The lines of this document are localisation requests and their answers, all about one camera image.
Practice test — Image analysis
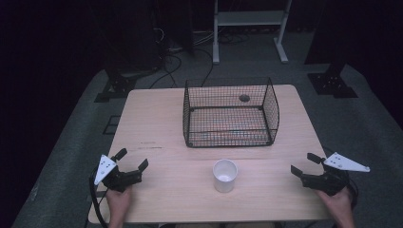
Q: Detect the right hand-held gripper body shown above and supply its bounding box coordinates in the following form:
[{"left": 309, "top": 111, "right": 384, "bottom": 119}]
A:
[{"left": 300, "top": 151, "right": 372, "bottom": 197}]

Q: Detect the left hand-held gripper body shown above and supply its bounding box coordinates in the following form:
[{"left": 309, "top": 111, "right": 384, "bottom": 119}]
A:
[{"left": 94, "top": 154, "right": 144, "bottom": 194}]

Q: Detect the white cup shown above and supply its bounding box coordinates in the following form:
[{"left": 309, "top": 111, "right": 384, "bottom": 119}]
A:
[{"left": 212, "top": 158, "right": 240, "bottom": 194}]

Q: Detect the black wire basket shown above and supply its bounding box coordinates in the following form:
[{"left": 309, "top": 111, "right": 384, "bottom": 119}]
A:
[{"left": 182, "top": 77, "right": 280, "bottom": 149}]

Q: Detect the person's left hand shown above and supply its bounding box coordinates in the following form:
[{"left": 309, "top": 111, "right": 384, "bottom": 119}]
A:
[{"left": 106, "top": 185, "right": 133, "bottom": 228}]

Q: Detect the person's right hand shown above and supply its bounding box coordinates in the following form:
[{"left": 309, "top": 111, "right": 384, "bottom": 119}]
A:
[{"left": 316, "top": 187, "right": 356, "bottom": 228}]

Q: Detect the black stand base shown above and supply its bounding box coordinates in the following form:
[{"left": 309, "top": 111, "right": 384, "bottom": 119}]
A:
[
  {"left": 306, "top": 62, "right": 359, "bottom": 100},
  {"left": 93, "top": 66, "right": 141, "bottom": 104}
]

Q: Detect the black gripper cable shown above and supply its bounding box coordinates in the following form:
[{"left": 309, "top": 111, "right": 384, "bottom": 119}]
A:
[{"left": 88, "top": 166, "right": 109, "bottom": 228}]

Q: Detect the black floor cable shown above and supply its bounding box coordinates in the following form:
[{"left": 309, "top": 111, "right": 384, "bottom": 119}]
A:
[{"left": 147, "top": 47, "right": 215, "bottom": 90}]

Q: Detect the white metal stand frame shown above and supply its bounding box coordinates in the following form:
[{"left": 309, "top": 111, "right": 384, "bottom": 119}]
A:
[{"left": 212, "top": 0, "right": 293, "bottom": 66}]

